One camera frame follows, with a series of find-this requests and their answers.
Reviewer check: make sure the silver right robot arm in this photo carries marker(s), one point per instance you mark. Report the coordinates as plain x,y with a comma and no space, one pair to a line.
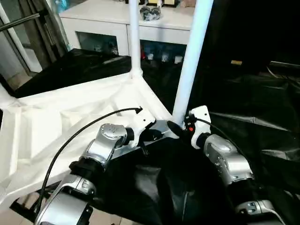
225,159

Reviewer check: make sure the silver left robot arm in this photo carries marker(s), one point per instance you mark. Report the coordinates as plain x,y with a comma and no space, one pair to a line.
105,140

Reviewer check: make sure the black backdrop cloth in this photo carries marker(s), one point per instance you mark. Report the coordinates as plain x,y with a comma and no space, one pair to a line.
253,28

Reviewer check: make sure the white cabinet with glass doors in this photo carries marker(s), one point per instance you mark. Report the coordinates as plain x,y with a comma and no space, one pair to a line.
93,21

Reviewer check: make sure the grey curtain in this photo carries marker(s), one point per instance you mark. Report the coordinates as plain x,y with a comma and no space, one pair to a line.
49,32

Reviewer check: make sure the blue white wrapped roll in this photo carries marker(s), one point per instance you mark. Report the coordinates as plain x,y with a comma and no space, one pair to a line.
60,4

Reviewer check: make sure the white upright pipe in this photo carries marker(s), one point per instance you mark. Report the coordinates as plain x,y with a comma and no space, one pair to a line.
21,42

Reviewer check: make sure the grey metal rod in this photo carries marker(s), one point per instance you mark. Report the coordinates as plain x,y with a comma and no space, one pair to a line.
21,22

